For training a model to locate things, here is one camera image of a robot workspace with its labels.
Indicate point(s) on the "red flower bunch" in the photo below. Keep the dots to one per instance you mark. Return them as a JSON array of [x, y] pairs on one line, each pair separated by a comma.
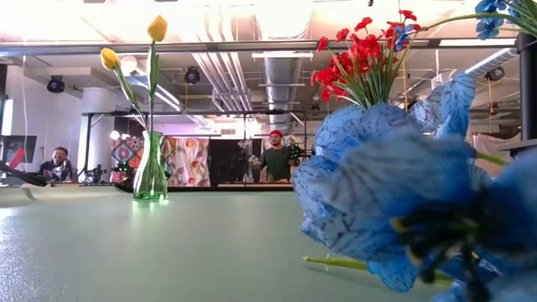
[[325, 77], [408, 14], [365, 46]]

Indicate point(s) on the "small blue flower bunch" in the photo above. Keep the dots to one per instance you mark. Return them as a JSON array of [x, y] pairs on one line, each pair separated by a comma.
[[377, 189]]

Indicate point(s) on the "green glass vase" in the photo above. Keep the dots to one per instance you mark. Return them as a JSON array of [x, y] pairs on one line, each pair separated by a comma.
[[150, 176]]

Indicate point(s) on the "yellow tulip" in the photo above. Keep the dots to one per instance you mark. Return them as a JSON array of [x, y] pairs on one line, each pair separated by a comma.
[[110, 58], [157, 28]]

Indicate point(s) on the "background black robot arm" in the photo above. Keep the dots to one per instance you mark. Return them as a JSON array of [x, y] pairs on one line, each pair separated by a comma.
[[300, 153], [95, 174]]

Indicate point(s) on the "person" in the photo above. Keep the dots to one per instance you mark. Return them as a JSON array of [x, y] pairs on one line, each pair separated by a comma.
[[58, 157], [277, 161]]

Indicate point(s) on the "white flower bouquet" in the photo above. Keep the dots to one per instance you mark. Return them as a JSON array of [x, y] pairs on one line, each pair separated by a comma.
[[253, 161]]

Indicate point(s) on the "floral patterned curtain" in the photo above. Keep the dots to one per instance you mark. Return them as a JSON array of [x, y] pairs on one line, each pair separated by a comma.
[[189, 159]]

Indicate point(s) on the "long ceiling light fixture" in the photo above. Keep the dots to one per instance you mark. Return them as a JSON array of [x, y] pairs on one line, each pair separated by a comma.
[[281, 55]]

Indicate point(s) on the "black ceiling lamp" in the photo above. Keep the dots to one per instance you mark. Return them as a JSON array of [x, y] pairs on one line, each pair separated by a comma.
[[496, 73], [192, 75], [55, 84]]

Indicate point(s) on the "green table mat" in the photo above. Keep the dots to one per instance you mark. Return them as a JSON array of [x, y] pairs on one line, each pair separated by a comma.
[[168, 251]]

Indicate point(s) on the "colourful mandala patterned cloth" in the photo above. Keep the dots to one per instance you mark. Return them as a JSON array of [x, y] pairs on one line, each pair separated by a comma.
[[126, 151]]

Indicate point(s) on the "grey overhead beam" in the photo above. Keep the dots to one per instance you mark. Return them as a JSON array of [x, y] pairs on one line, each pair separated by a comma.
[[168, 47]]

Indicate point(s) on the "white ceiling unit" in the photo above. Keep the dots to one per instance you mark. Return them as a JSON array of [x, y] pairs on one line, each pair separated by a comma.
[[140, 67]]

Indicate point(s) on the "pink cloth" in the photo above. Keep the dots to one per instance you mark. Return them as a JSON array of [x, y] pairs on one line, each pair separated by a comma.
[[497, 142]]

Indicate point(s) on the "black side desk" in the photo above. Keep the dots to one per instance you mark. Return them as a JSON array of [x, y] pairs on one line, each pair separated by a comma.
[[524, 149]]

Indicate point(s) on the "black monitor pole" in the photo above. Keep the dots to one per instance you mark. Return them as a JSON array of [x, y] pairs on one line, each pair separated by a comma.
[[528, 100]]

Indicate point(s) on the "black horizontal rail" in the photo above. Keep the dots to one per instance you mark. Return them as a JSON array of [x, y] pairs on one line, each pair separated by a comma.
[[210, 112]]

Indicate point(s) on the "dark wall screen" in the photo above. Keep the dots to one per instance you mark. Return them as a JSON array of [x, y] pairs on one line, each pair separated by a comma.
[[6, 144]]

